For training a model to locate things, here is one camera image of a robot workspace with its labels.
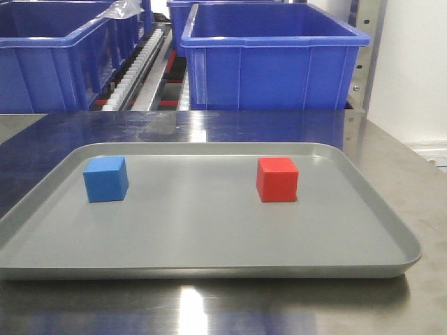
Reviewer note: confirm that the blue cube block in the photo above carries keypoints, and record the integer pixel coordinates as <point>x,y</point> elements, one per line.
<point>106,179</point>

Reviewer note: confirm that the clear plastic bag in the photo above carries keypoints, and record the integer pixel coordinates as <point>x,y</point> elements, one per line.
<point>122,10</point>

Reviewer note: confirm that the grey perforated shelf upright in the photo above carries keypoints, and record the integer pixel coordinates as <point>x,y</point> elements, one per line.
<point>367,16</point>

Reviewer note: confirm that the blue bin front left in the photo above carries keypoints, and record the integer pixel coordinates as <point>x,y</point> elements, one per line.
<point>55,55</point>

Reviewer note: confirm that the blue bin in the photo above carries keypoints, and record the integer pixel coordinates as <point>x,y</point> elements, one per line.
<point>269,56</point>
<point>55,55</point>

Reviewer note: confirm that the grey plastic tray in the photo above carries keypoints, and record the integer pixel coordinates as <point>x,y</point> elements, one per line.
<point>192,210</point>

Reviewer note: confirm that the blue bin front right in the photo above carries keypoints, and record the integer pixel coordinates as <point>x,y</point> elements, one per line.
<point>269,56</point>

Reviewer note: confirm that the red cube block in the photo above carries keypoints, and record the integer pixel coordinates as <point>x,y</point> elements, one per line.
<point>277,179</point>

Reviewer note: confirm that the white roller conveyor track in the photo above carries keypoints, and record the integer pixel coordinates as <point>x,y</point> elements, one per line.
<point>123,93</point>

